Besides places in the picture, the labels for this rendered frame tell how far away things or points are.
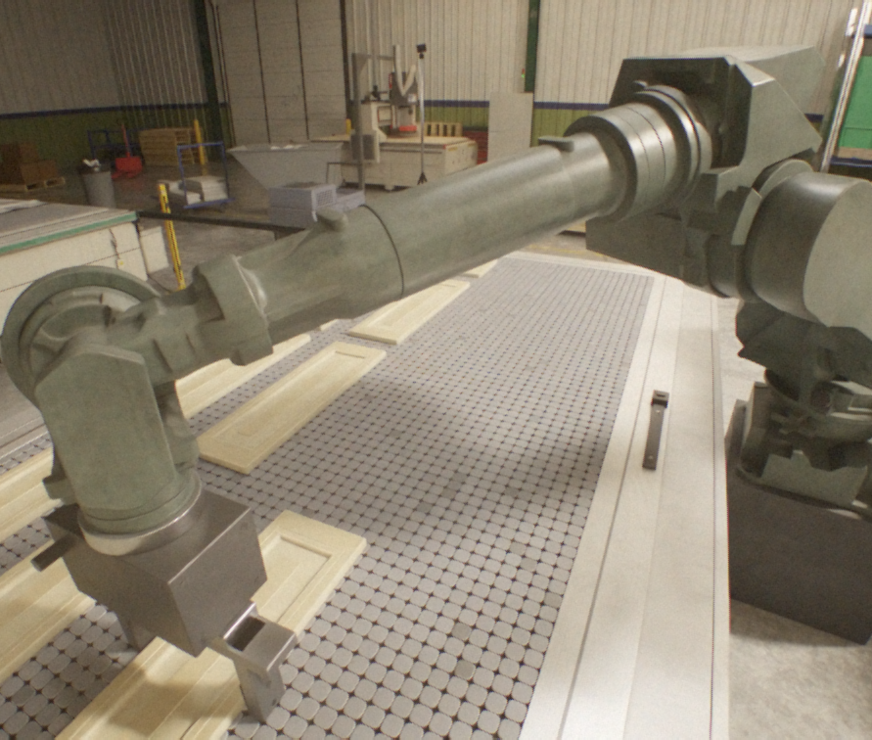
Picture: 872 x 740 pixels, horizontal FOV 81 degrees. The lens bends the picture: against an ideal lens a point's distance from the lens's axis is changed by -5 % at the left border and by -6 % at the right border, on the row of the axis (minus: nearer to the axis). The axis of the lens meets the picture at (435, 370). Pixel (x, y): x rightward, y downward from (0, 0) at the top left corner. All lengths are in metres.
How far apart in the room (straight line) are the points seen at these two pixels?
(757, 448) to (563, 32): 10.36
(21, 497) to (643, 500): 1.33
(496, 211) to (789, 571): 1.80
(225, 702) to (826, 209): 1.12
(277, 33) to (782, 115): 14.09
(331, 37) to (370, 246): 13.30
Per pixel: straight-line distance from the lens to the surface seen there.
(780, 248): 0.98
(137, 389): 0.56
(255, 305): 0.58
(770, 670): 2.21
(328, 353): 1.73
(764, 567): 2.23
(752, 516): 2.09
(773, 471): 2.03
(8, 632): 1.14
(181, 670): 0.96
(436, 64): 12.59
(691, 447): 1.48
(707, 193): 0.92
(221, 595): 0.73
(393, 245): 0.62
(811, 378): 1.90
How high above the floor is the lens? 1.64
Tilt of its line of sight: 28 degrees down
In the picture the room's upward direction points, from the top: straight up
